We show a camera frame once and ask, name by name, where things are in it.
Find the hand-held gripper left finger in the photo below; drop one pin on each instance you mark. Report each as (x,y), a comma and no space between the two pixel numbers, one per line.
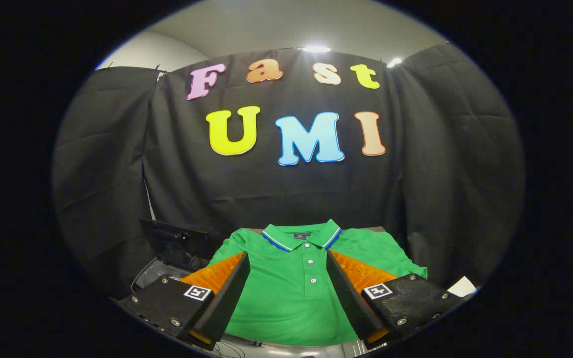
(227,293)

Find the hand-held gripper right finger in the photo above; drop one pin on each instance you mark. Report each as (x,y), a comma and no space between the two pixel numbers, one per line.
(348,293)

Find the green polo shirt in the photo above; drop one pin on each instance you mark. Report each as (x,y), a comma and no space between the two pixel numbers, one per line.
(286,298)

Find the dark washing machine lid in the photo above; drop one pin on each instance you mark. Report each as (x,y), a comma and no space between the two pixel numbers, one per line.
(172,243)

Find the beige cabinet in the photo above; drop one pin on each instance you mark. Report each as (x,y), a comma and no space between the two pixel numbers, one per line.
(286,351)

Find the black backdrop cloth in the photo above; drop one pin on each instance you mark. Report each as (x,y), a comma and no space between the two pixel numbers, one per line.
(266,194)

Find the ceiling light panel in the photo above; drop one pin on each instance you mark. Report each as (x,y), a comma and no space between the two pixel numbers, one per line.
(394,62)
(315,49)

